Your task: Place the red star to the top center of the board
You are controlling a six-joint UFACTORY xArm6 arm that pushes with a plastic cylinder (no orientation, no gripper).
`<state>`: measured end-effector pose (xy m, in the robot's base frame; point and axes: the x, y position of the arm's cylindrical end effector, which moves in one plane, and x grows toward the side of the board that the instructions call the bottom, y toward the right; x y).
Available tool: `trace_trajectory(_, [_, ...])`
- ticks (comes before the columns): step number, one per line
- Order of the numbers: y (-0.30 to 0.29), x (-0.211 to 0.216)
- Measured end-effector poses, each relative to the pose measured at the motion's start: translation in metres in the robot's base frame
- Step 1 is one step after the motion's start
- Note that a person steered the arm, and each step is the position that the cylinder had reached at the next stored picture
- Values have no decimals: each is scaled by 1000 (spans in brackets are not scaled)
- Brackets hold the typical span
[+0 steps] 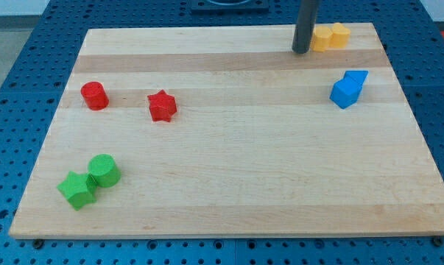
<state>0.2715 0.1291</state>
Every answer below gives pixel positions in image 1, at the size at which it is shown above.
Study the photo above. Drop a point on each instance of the wooden board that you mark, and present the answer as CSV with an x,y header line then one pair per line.
x,y
255,149

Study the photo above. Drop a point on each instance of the red star block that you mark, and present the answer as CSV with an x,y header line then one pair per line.
x,y
162,106

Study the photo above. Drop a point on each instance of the green star block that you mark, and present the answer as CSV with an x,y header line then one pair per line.
x,y
78,189

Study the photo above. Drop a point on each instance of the green cylinder block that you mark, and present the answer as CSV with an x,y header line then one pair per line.
x,y
104,170

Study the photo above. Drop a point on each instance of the blue cube block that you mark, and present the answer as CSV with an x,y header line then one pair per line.
x,y
345,92

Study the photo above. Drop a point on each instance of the red cylinder block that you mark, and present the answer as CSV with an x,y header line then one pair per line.
x,y
94,95

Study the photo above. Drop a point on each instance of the yellow hexagon block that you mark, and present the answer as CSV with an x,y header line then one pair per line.
x,y
321,38

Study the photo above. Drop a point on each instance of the yellow heart block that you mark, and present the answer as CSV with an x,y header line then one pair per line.
x,y
340,36

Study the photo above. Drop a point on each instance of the blue triangle block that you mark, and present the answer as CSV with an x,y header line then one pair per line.
x,y
359,76

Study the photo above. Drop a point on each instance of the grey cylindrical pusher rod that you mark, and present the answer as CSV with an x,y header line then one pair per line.
x,y
306,18

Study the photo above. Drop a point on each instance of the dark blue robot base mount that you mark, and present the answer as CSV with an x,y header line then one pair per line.
x,y
206,6

